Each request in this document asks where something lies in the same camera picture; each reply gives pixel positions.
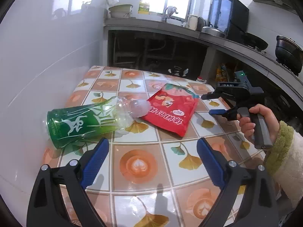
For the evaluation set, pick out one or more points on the yellow detergent bottle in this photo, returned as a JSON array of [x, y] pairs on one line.
[[144, 8]]

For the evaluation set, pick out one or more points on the red snack packet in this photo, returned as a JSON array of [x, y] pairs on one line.
[[170, 111]]

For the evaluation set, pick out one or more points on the black wok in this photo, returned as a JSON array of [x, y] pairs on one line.
[[254, 41]]

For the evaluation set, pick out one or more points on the white kettle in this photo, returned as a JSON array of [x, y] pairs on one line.
[[191, 22]]

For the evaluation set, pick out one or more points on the black kitchen appliance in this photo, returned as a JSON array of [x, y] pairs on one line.
[[236, 19]]

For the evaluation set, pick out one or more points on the ginkgo print table cover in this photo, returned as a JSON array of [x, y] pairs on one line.
[[142, 165]]

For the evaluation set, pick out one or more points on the person's right hand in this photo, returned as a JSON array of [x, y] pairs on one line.
[[271, 123]]

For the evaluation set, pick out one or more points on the black cooking pot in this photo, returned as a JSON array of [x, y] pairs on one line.
[[288, 52]]

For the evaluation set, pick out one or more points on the metal pot lid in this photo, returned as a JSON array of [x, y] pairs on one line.
[[213, 32]]

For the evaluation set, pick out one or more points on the dark ceramic jar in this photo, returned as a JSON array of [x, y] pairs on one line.
[[176, 71]]

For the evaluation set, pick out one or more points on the yellow packet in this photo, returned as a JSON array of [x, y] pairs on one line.
[[221, 73]]

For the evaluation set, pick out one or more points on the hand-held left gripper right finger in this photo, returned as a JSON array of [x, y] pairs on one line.
[[211, 164]]

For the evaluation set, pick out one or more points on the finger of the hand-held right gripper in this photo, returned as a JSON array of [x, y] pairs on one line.
[[219, 111], [215, 94]]

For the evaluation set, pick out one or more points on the metal faucet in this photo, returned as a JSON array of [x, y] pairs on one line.
[[169, 11]]

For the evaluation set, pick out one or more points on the green plastic bottle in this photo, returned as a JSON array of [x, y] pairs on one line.
[[75, 123]]

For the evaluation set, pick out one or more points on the person's right forearm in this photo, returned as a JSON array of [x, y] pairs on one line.
[[288, 160]]

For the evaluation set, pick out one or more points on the grey concrete kitchen counter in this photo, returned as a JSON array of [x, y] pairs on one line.
[[151, 24]]

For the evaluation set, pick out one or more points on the red capped bottle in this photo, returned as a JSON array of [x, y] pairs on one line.
[[202, 79]]

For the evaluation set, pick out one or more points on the stacked pale basins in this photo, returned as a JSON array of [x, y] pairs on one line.
[[120, 10]]

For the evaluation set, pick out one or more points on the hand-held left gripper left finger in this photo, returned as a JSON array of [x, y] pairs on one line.
[[95, 163]]

